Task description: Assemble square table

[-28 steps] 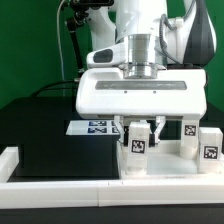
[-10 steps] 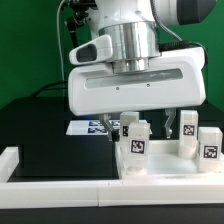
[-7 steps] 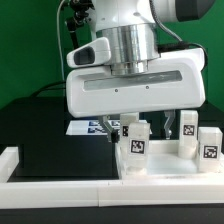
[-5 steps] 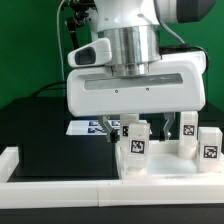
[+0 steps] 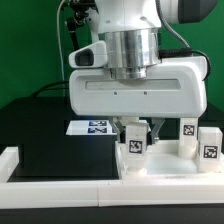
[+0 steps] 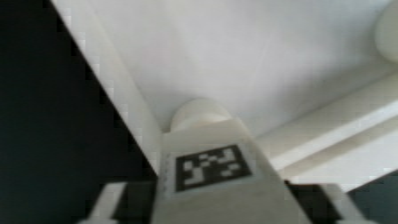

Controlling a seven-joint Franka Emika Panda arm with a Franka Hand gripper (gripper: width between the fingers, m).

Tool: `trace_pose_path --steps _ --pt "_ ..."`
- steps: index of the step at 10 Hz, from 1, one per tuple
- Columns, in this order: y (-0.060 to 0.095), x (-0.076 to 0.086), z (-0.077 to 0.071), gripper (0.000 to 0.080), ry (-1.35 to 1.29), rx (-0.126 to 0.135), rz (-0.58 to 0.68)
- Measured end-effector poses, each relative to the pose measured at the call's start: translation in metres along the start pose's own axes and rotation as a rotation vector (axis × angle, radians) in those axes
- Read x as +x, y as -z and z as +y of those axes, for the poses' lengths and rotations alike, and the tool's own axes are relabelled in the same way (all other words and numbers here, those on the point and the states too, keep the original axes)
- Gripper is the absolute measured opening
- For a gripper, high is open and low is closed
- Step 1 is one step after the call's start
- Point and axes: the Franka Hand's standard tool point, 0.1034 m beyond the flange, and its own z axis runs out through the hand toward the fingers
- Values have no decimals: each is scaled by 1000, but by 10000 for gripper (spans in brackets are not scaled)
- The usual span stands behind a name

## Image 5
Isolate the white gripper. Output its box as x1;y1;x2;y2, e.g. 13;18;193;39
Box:
69;41;207;145

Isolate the white square table top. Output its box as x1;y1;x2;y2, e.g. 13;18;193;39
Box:
115;140;224;181

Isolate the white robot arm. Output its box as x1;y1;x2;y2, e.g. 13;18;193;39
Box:
69;0;218;144

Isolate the white sheet with tags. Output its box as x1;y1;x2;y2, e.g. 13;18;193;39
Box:
66;120;115;136

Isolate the white U-shaped fence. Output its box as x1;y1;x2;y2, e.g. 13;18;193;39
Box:
0;147;224;209

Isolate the black cable bundle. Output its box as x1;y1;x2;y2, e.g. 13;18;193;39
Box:
30;79;72;98

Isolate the grey hanging cable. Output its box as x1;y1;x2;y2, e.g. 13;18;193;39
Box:
56;0;68;81

